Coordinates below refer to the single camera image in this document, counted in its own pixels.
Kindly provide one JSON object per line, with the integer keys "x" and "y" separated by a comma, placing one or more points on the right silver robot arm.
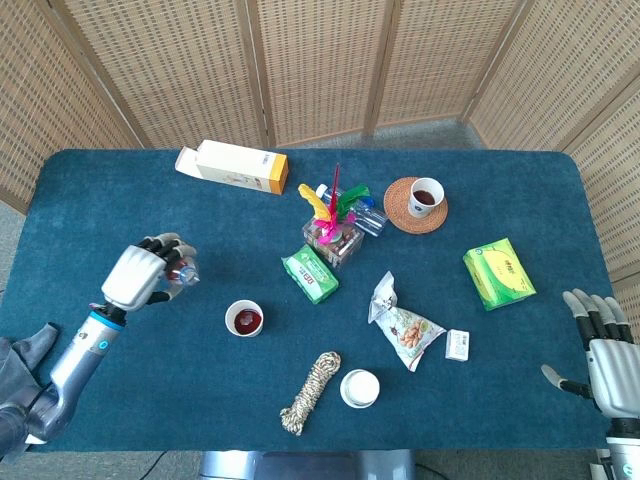
{"x": 625, "y": 452}

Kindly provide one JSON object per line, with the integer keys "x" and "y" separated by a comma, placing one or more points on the nut snack bag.
{"x": 405, "y": 330}

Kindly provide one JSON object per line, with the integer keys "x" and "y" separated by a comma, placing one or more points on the colourful feather shuttlecock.
{"x": 327, "y": 220}

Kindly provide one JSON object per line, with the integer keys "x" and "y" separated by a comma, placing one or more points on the clear plastic water bottle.
{"x": 372, "y": 217}

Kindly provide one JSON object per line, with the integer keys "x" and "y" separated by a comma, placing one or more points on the round woven rattan coaster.
{"x": 397, "y": 210}

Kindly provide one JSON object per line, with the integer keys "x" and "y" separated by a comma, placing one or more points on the green yellow tissue pack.
{"x": 500, "y": 275}

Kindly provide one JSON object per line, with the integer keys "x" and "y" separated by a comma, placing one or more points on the green wet wipes pack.
{"x": 310, "y": 275}

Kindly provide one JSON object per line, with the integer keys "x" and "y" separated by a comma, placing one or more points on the small dark drink bottle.
{"x": 186, "y": 272}

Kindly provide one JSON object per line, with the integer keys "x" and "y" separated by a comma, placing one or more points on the small white cardboard box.
{"x": 457, "y": 345}

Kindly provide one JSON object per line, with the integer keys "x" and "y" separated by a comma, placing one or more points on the white floral paper cup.
{"x": 244, "y": 320}
{"x": 425, "y": 197}

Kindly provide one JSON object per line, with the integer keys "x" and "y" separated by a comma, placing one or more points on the bamboo folding screen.
{"x": 175, "y": 60}

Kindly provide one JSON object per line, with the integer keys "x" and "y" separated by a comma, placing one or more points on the grey cloth arm sleeve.
{"x": 20, "y": 360}

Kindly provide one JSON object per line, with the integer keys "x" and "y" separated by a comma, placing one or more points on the cream and orange carton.
{"x": 235, "y": 165}

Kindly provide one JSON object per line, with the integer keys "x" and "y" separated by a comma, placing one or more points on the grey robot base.
{"x": 300, "y": 465}

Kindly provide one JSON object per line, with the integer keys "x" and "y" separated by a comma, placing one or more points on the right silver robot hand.
{"x": 617, "y": 380}

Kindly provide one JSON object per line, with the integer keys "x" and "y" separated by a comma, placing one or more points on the blue carpet table cover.
{"x": 150, "y": 390}

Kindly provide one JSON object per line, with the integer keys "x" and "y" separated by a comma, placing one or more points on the clear box of coffee capsules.
{"x": 345, "y": 247}

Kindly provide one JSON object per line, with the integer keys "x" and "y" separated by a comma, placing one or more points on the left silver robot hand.
{"x": 132, "y": 275}

